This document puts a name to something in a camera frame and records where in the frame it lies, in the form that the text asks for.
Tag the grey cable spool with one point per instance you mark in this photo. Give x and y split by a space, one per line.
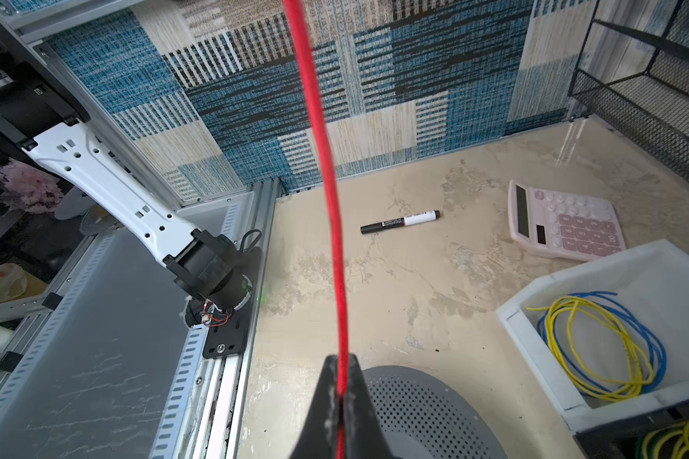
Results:
421 417

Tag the white plastic bin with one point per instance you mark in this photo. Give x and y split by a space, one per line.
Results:
608 340

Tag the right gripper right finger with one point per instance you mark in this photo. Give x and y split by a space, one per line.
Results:
362 436

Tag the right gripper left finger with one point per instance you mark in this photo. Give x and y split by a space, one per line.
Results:
320 434

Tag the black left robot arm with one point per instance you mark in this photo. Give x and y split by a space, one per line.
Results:
37 122

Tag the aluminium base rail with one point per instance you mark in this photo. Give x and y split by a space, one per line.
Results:
109 363

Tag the pink calculator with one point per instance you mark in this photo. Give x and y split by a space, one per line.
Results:
558 224

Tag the black white marker pen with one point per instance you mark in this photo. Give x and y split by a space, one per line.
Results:
424 217

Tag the black mesh shelf rack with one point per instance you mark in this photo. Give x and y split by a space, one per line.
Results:
638 82

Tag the black plastic bin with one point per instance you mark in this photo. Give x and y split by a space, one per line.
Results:
636 437

